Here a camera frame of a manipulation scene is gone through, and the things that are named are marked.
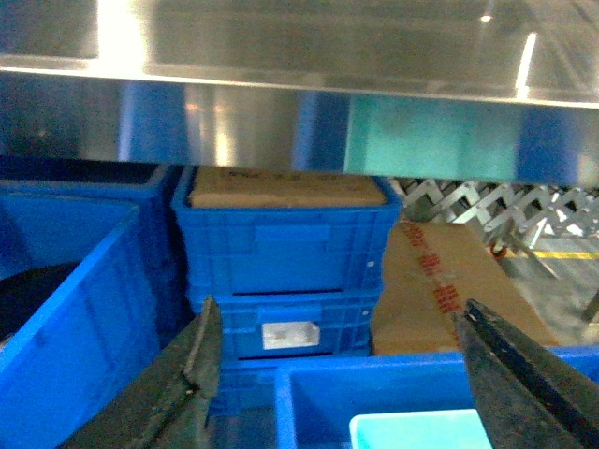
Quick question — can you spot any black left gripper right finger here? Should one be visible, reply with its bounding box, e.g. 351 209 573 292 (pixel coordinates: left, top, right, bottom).
453 299 598 448

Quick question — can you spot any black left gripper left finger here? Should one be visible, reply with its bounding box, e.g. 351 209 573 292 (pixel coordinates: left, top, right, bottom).
60 296 223 448

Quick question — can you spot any turquoise plastic bin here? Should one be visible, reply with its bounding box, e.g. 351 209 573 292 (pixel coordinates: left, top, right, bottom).
349 409 491 449

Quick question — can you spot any blue crate far left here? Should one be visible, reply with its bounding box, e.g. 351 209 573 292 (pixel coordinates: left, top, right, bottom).
1 158 181 448

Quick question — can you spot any lower blue labelled crate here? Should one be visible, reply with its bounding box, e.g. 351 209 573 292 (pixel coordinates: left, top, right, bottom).
213 283 384 361

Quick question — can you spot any large blue plastic bin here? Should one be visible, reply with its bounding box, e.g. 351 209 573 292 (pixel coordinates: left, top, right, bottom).
273 344 599 449

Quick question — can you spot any brown cardboard box red tape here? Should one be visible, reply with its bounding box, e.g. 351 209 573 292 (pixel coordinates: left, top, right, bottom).
371 222 559 355

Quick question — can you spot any expandable roller conveyor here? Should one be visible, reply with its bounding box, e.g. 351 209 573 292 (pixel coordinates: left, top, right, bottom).
393 178 598 261

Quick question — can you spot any cardboard box in crate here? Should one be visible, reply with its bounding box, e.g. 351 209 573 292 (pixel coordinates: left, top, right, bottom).
187 167 386 209

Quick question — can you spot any upper blue ribbed crate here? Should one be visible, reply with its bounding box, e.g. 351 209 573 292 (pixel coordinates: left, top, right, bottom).
171 166 402 295

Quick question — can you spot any steel shelf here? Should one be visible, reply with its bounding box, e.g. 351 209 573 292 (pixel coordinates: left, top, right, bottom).
1 1 598 186

